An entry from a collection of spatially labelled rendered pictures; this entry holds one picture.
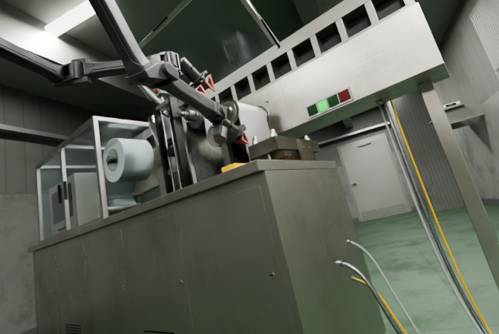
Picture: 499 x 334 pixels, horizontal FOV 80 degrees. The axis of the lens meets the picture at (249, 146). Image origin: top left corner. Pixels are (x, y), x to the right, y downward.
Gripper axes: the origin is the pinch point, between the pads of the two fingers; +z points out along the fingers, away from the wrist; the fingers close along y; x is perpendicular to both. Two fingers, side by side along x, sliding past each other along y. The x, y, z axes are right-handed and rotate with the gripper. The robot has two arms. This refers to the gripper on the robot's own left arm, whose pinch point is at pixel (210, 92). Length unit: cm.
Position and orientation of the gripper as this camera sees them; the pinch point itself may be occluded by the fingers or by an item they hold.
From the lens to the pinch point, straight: 145.7
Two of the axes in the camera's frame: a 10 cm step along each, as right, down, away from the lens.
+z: 6.4, 6.4, 4.3
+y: 7.3, -3.3, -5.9
